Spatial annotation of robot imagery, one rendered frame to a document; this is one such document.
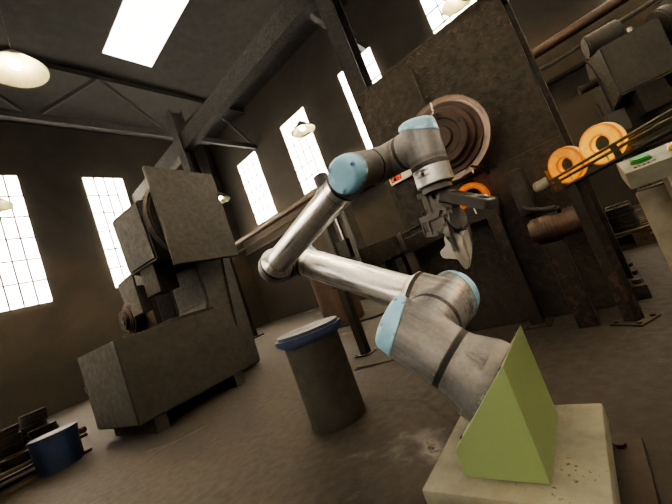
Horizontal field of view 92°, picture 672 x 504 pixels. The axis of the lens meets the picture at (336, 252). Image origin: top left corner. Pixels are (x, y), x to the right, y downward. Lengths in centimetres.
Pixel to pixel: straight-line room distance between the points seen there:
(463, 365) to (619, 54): 569
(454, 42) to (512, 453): 206
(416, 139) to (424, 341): 46
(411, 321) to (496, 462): 30
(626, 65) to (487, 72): 407
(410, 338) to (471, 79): 173
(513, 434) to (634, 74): 569
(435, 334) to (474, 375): 11
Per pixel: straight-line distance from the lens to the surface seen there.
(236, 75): 774
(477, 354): 76
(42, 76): 604
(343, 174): 77
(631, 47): 623
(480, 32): 230
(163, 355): 299
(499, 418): 74
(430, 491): 84
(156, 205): 360
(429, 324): 79
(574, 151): 171
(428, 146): 82
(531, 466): 78
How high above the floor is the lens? 58
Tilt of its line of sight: 5 degrees up
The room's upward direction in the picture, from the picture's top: 20 degrees counter-clockwise
